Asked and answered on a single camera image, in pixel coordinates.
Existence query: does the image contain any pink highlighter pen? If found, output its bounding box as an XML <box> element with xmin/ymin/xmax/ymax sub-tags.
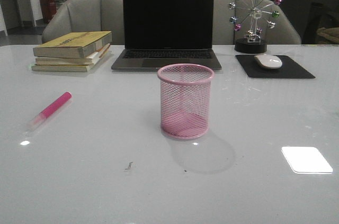
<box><xmin>27</xmin><ymin>92</ymin><xmax>72</xmax><ymax>131</ymax></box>

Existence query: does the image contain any pink mesh pen holder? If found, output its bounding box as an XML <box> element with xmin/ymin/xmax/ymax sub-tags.
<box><xmin>157</xmin><ymin>64</ymin><xmax>214</xmax><ymax>140</ymax></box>

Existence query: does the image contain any grey open laptop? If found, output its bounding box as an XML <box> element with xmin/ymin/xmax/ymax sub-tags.
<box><xmin>111</xmin><ymin>0</ymin><xmax>221</xmax><ymax>71</ymax></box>

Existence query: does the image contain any middle book in stack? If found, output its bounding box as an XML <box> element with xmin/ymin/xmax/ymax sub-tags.
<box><xmin>35</xmin><ymin>44</ymin><xmax>110</xmax><ymax>65</ymax></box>

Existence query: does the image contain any book in stack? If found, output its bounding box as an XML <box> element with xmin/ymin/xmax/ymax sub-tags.
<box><xmin>35</xmin><ymin>44</ymin><xmax>110</xmax><ymax>65</ymax></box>
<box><xmin>31</xmin><ymin>57</ymin><xmax>103</xmax><ymax>72</ymax></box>

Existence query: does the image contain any right grey armchair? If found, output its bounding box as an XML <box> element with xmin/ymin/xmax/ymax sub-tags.
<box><xmin>212</xmin><ymin>0</ymin><xmax>301</xmax><ymax>45</ymax></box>

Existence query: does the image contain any grey armchair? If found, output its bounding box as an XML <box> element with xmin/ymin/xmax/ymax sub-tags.
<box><xmin>212</xmin><ymin>0</ymin><xmax>301</xmax><ymax>45</ymax></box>
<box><xmin>42</xmin><ymin>0</ymin><xmax>124</xmax><ymax>45</ymax></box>

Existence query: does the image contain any white computer mouse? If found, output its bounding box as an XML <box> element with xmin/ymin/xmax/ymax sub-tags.
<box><xmin>254</xmin><ymin>54</ymin><xmax>283</xmax><ymax>69</ymax></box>

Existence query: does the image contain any top yellow book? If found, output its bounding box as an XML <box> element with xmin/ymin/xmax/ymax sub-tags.
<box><xmin>33</xmin><ymin>31</ymin><xmax>112</xmax><ymax>58</ymax></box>

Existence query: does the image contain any ferris wheel desk toy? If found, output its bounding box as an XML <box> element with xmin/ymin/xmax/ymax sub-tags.
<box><xmin>228</xmin><ymin>0</ymin><xmax>283</xmax><ymax>54</ymax></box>

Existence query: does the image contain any left grey armchair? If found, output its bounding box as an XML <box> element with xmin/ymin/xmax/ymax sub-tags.
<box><xmin>42</xmin><ymin>0</ymin><xmax>124</xmax><ymax>45</ymax></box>

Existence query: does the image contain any black mouse pad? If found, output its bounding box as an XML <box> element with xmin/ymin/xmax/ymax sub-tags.
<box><xmin>235</xmin><ymin>55</ymin><xmax>316</xmax><ymax>79</ymax></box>

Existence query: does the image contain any bottom book in stack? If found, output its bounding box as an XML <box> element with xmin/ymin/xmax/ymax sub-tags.
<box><xmin>31</xmin><ymin>57</ymin><xmax>103</xmax><ymax>72</ymax></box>

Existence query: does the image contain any red bin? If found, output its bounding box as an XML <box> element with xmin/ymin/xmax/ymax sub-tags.
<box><xmin>40</xmin><ymin>0</ymin><xmax>57</xmax><ymax>23</ymax></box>

